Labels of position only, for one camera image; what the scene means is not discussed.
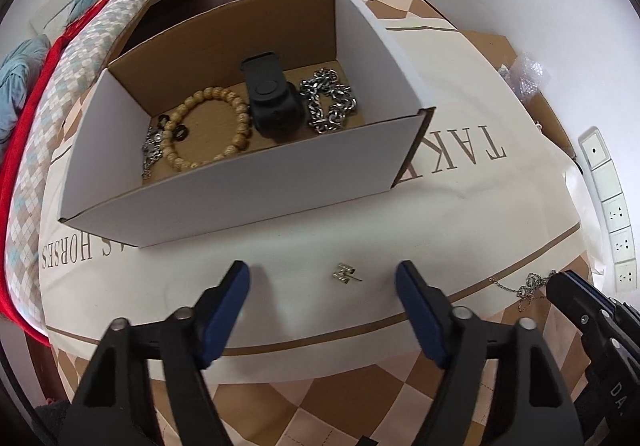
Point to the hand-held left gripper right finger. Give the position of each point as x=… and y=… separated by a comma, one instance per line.
x=422, y=316

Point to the white wall switch plate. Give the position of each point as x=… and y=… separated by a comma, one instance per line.
x=597, y=154

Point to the light blue duvet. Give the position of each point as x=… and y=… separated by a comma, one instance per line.
x=20, y=76

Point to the white blank wall plate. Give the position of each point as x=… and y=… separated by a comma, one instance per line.
x=606, y=183

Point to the pastel checked bed quilt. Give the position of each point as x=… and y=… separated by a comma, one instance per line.
x=65, y=76

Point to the white cardboard box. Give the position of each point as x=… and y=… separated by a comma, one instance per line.
x=250, y=196

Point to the brown checked printed tablecloth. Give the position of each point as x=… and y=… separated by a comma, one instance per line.
x=300, y=258

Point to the small gold earrings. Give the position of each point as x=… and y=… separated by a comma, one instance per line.
x=344, y=272

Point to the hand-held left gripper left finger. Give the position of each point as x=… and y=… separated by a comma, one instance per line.
x=225, y=321

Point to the small black case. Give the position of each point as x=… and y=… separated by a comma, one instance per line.
x=272, y=111

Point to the clear plastic wrap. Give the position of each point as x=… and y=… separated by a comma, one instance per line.
x=525, y=76

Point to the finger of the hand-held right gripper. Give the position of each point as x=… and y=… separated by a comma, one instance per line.
x=610, y=296
x=585, y=311

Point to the white wall socket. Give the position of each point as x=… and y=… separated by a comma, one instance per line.
x=623, y=244
x=616, y=212
x=628, y=275

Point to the black fleece clothing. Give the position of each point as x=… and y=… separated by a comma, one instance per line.
x=55, y=426

